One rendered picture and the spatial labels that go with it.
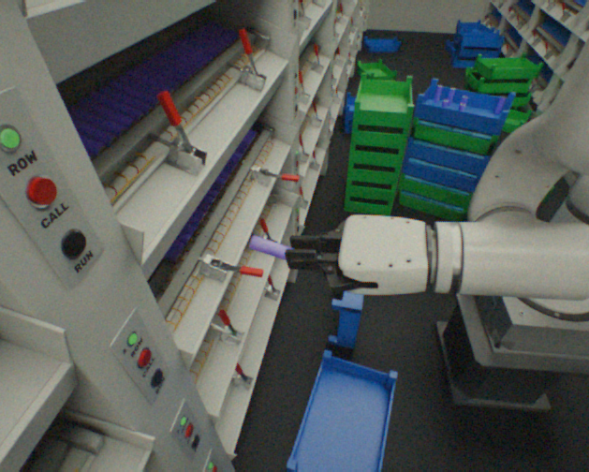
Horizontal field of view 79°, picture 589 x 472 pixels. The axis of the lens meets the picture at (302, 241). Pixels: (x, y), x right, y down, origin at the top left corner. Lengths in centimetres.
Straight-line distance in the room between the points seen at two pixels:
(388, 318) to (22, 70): 110
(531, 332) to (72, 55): 82
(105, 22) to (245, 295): 60
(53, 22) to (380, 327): 108
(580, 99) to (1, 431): 46
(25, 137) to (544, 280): 44
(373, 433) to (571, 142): 83
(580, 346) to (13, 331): 91
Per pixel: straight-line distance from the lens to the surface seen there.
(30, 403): 31
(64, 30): 30
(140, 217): 40
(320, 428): 103
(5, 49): 26
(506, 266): 42
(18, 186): 26
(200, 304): 56
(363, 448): 102
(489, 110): 161
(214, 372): 72
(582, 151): 37
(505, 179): 49
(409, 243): 43
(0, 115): 25
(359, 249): 42
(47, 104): 27
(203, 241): 60
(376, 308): 123
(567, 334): 89
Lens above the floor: 97
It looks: 44 degrees down
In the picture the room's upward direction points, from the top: straight up
